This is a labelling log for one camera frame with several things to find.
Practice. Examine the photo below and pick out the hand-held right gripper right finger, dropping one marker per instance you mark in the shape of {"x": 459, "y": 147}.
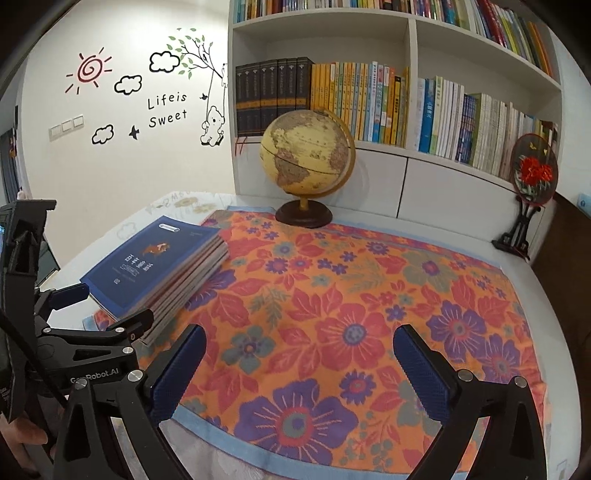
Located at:
{"x": 422, "y": 369}

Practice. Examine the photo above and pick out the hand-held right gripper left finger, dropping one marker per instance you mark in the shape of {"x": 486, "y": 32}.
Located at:
{"x": 178, "y": 369}

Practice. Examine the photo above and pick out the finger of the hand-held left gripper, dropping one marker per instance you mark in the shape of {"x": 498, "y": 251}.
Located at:
{"x": 69, "y": 294}
{"x": 134, "y": 325}

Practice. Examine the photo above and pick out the row of white blue books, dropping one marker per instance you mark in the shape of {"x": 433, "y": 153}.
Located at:
{"x": 461, "y": 120}

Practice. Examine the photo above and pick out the row of black yellow books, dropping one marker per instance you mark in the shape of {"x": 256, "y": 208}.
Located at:
{"x": 351, "y": 101}

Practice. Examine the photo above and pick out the row of colourful books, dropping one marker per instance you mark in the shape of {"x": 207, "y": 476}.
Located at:
{"x": 508, "y": 32}
{"x": 323, "y": 5}

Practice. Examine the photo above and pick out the person's left hand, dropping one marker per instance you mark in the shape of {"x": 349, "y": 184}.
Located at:
{"x": 23, "y": 436}

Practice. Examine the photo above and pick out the orange floral cloth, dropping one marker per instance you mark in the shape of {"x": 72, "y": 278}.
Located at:
{"x": 351, "y": 332}

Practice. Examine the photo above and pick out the brown wooden cabinet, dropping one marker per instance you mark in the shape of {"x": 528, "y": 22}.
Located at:
{"x": 563, "y": 258}

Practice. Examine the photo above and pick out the white bookshelf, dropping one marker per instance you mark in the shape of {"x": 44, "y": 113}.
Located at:
{"x": 443, "y": 184}

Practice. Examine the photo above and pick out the round red flower fan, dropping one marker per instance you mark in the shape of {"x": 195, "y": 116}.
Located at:
{"x": 535, "y": 170}

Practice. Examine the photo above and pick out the light blue tissue box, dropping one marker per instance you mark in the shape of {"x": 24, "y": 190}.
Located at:
{"x": 584, "y": 201}

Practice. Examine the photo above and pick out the antique tan globe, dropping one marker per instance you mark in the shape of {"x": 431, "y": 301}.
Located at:
{"x": 300, "y": 152}

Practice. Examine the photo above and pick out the white wall switch panel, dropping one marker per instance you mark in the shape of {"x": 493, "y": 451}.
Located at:
{"x": 67, "y": 127}

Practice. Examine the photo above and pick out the cloud wall sticker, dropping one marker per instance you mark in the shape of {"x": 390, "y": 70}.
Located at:
{"x": 128, "y": 84}
{"x": 102, "y": 134}
{"x": 165, "y": 62}

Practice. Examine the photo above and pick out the bird wall sticker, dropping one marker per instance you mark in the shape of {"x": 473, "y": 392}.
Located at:
{"x": 134, "y": 132}

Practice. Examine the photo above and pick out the sun wall sticker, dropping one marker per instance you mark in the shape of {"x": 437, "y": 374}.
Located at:
{"x": 90, "y": 69}

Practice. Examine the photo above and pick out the lettering wall sticker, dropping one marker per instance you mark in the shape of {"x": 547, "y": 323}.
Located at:
{"x": 167, "y": 113}

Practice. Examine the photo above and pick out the bear wall sticker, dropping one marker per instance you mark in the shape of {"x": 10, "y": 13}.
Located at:
{"x": 214, "y": 121}

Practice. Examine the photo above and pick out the tree wall sticker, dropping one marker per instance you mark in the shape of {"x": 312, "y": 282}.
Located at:
{"x": 202, "y": 48}

